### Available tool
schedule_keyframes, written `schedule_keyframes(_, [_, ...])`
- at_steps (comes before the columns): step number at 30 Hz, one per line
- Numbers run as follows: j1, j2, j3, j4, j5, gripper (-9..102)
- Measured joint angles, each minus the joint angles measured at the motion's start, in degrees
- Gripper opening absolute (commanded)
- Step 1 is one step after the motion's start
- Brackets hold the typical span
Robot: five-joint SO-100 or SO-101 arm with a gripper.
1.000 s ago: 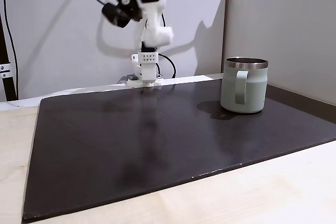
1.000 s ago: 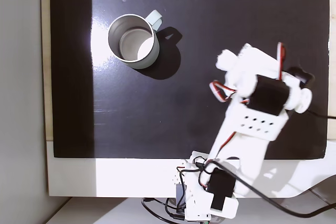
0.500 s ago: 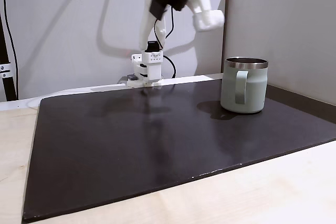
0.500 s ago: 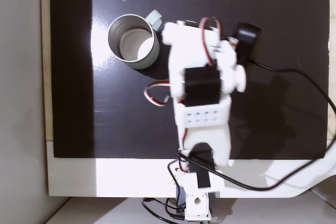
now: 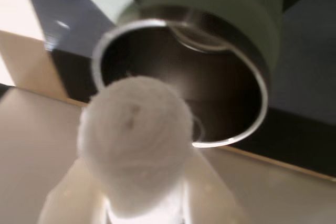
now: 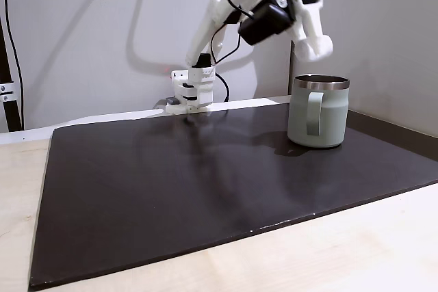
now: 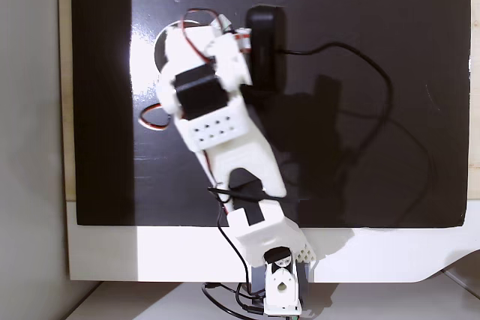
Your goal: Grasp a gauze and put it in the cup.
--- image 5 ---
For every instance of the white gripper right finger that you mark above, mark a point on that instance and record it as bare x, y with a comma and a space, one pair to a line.
210, 192

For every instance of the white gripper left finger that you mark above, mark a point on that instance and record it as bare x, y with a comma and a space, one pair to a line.
78, 197

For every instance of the white gauze roll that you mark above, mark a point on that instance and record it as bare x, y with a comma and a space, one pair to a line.
136, 142

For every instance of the pale green steel cup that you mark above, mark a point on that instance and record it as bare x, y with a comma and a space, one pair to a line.
204, 58

